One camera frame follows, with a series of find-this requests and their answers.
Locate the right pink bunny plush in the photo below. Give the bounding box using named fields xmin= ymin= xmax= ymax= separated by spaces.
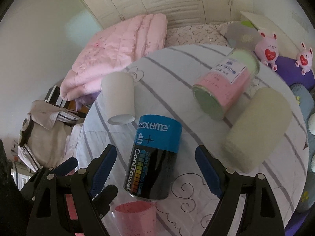
xmin=295 ymin=42 xmax=313 ymax=76

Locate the pink green label can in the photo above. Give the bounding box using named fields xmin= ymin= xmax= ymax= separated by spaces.
xmin=192 ymin=49 xmax=259 ymax=120

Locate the heart pattern bed sheet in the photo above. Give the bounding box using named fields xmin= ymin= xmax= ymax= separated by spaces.
xmin=164 ymin=21 xmax=234 ymax=47

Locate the white paper cup on duvet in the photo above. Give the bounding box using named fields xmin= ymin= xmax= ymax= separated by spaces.
xmin=101 ymin=72 xmax=135 ymax=125

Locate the white bedside table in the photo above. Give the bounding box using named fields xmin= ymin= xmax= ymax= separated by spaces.
xmin=240 ymin=11 xmax=299 ymax=59

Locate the left pink bunny plush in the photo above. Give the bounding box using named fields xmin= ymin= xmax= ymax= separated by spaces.
xmin=255 ymin=29 xmax=279 ymax=71

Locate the white striped duvet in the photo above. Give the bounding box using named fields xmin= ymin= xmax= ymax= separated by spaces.
xmin=75 ymin=44 xmax=310 ymax=236

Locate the grey koala plush toy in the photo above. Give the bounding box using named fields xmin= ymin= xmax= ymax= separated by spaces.
xmin=290 ymin=84 xmax=314 ymax=213

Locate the pink bunny plush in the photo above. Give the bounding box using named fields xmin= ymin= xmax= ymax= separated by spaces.
xmin=255 ymin=29 xmax=279 ymax=71
xmin=295 ymin=42 xmax=313 ymax=76

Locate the wall socket plate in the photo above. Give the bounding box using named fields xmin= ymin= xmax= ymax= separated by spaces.
xmin=292 ymin=10 xmax=310 ymax=32

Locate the pink translucent cup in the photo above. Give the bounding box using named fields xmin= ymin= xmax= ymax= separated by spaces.
xmin=113 ymin=201 xmax=157 ymax=236

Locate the pale yellow cylinder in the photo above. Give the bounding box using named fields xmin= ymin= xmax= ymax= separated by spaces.
xmin=223 ymin=87 xmax=292 ymax=173

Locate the beige clothes pile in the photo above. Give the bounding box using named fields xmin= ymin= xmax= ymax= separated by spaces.
xmin=18 ymin=85 xmax=86 ymax=172

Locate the pink folded quilt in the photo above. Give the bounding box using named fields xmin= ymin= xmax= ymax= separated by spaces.
xmin=60 ymin=13 xmax=168 ymax=101

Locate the blue black Cooltime can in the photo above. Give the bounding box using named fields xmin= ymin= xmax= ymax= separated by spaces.
xmin=124 ymin=114 xmax=183 ymax=201

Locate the purple cushion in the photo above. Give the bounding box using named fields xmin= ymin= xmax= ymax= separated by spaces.
xmin=275 ymin=56 xmax=315 ymax=91

